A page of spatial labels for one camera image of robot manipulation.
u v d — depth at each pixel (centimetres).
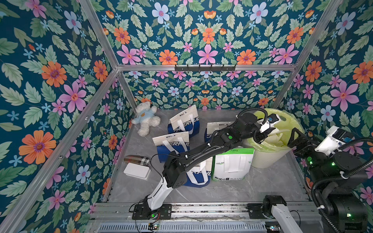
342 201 34
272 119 54
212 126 79
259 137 62
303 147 44
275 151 67
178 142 82
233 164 73
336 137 40
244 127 53
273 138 82
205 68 91
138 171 84
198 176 71
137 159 90
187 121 90
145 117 105
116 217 72
